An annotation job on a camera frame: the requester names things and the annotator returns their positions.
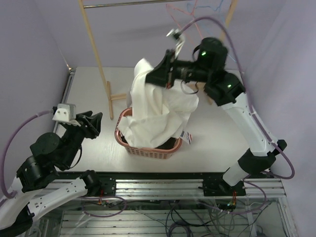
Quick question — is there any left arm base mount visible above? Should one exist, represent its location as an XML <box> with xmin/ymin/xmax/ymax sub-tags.
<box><xmin>95</xmin><ymin>176</ymin><xmax>117</xmax><ymax>197</ymax></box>

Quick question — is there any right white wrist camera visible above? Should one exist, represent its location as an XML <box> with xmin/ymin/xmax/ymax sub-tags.
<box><xmin>166</xmin><ymin>29</ymin><xmax>185</xmax><ymax>58</ymax></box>

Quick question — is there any pink plastic laundry basket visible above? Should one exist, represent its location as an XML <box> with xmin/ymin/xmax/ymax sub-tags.
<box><xmin>115</xmin><ymin>108</ymin><xmax>182</xmax><ymax>159</ymax></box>

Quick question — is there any wooden clothes rack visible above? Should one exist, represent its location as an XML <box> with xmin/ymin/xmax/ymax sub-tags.
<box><xmin>78</xmin><ymin>0</ymin><xmax>223</xmax><ymax>120</ymax></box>

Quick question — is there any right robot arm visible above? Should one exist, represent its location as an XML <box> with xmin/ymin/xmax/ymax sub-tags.
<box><xmin>145</xmin><ymin>38</ymin><xmax>287</xmax><ymax>196</ymax></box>

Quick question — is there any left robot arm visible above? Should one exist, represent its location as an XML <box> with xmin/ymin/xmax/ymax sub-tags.
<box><xmin>0</xmin><ymin>111</ymin><xmax>103</xmax><ymax>237</ymax></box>

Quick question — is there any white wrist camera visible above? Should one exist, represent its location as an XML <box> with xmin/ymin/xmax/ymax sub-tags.
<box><xmin>166</xmin><ymin>29</ymin><xmax>185</xmax><ymax>58</ymax></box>
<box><xmin>53</xmin><ymin>104</ymin><xmax>76</xmax><ymax>123</ymax></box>

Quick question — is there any pink wire hanger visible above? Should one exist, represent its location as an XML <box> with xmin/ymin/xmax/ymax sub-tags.
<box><xmin>166</xmin><ymin>0</ymin><xmax>202</xmax><ymax>44</ymax></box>

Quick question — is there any dark striped shirt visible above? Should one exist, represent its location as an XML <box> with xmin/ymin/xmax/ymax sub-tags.
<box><xmin>118</xmin><ymin>135</ymin><xmax>178</xmax><ymax>150</ymax></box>

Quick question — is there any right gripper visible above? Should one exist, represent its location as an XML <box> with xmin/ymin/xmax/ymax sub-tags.
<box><xmin>141</xmin><ymin>49</ymin><xmax>211</xmax><ymax>90</ymax></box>

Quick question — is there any blue wire hanger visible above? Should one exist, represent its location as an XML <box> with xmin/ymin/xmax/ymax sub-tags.
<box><xmin>187</xmin><ymin>0</ymin><xmax>237</xmax><ymax>62</ymax></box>

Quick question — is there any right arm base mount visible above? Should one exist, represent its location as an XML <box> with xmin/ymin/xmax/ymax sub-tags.
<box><xmin>198</xmin><ymin>173</ymin><xmax>246</xmax><ymax>197</ymax></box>

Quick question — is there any aluminium rail frame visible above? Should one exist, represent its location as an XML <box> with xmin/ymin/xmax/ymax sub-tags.
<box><xmin>26</xmin><ymin>179</ymin><xmax>288</xmax><ymax>200</ymax></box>

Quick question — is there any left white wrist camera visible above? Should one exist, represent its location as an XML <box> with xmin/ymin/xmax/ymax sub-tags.
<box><xmin>53</xmin><ymin>104</ymin><xmax>76</xmax><ymax>123</ymax></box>

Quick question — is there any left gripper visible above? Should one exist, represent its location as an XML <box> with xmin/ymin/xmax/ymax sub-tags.
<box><xmin>62</xmin><ymin>110</ymin><xmax>103</xmax><ymax>167</ymax></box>

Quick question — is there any white shirt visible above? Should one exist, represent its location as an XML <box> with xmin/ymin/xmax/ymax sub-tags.
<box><xmin>118</xmin><ymin>58</ymin><xmax>199</xmax><ymax>148</ymax></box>

